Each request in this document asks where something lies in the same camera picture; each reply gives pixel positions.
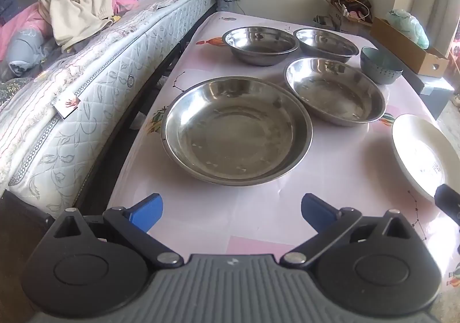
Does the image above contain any long cardboard box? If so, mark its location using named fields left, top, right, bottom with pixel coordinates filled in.
left=370, top=17, right=451, bottom=76

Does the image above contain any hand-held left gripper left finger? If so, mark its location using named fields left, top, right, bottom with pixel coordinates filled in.
left=54, top=193, right=185, bottom=268

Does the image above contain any cream garment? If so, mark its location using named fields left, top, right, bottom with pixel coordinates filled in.
left=38, top=0, right=118, bottom=54

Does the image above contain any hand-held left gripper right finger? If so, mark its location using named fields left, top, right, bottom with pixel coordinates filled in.
left=280, top=193, right=411, bottom=268

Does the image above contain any grey blue quilt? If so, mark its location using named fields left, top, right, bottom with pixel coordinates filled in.
left=7, top=35, right=49, bottom=76

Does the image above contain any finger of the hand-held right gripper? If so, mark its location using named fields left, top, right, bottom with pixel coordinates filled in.
left=434, top=184, right=460, bottom=226

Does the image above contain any mattress label tag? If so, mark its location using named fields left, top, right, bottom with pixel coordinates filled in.
left=53, top=92, right=81, bottom=119

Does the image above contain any medium stainless steel plate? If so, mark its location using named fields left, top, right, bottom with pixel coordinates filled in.
left=283, top=56, right=387, bottom=128

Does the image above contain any quilted white mattress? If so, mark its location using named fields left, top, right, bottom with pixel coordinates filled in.
left=0, top=0, right=221, bottom=220

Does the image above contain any green plastic bag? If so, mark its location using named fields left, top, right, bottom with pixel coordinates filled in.
left=386, top=8, right=430, bottom=50

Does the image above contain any leaf print bedsheet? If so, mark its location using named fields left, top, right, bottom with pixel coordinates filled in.
left=0, top=77, right=34, bottom=106

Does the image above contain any white ceramic plate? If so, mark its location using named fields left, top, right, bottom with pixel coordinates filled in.
left=391, top=113, right=449, bottom=203

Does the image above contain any large stainless steel plate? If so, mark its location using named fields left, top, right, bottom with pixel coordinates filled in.
left=160, top=76, right=313, bottom=187

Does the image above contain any wide stainless steel bowl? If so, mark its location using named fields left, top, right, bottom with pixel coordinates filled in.
left=222, top=26, right=300, bottom=67

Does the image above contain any grey cabinet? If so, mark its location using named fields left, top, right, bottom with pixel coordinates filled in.
left=418, top=74, right=455, bottom=121

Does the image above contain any teal ceramic bowl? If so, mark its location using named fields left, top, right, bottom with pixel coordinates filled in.
left=360, top=46, right=404, bottom=85

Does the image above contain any small stainless steel bowl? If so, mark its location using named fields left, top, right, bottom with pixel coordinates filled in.
left=293, top=28, right=360, bottom=64

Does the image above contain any small cardboard box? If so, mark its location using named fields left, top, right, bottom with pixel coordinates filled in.
left=318, top=0, right=375, bottom=36

